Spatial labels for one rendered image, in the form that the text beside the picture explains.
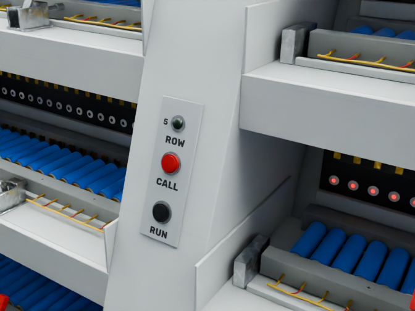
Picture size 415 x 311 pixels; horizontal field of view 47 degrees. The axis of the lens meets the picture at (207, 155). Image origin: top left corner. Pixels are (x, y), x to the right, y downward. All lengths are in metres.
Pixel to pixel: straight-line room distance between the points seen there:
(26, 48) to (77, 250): 0.21
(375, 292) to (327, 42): 0.21
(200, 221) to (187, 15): 0.17
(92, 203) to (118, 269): 0.10
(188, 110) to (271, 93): 0.07
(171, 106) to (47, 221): 0.22
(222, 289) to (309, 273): 0.08
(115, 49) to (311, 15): 0.19
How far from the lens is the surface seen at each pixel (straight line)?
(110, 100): 0.66
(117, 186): 0.57
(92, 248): 0.50
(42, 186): 0.58
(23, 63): 0.55
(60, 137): 0.72
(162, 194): 0.41
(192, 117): 0.39
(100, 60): 0.46
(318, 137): 0.36
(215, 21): 0.39
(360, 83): 0.37
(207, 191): 0.39
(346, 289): 0.43
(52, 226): 0.55
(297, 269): 0.44
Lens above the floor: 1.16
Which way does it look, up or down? 9 degrees down
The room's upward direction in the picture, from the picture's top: 11 degrees clockwise
